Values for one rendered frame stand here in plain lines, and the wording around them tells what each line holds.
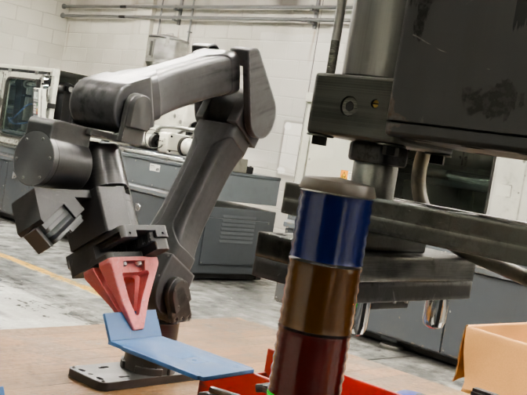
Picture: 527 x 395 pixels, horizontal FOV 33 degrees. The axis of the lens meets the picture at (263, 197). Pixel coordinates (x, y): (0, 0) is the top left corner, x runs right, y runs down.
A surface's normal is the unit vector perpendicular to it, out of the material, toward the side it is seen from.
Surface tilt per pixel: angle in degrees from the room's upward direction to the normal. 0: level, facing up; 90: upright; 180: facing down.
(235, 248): 90
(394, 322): 90
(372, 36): 90
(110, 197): 59
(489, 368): 87
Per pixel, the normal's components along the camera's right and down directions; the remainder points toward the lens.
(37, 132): -0.50, -0.11
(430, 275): 0.74, 0.15
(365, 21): -0.77, -0.09
